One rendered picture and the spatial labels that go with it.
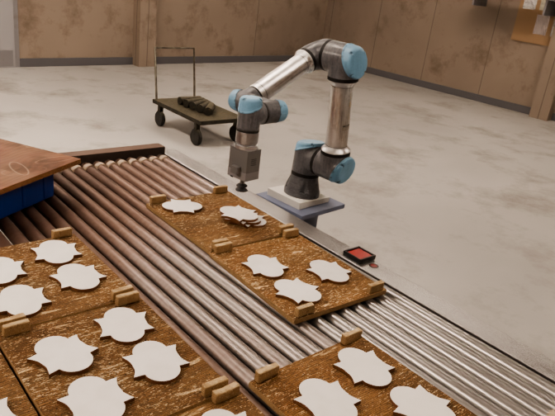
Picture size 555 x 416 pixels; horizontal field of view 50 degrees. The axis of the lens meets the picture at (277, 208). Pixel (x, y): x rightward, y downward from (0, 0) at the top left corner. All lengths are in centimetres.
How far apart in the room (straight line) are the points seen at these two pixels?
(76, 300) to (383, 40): 1111
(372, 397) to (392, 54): 1107
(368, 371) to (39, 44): 854
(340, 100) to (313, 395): 125
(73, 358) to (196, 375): 26
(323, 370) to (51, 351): 59
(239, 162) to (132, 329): 75
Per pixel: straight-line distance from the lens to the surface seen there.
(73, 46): 976
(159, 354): 136
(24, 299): 157
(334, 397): 131
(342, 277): 176
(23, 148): 235
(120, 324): 146
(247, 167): 194
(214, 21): 1116
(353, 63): 218
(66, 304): 156
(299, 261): 183
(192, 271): 174
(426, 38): 1179
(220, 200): 222
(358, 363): 142
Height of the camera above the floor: 176
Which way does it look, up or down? 22 degrees down
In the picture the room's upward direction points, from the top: 8 degrees clockwise
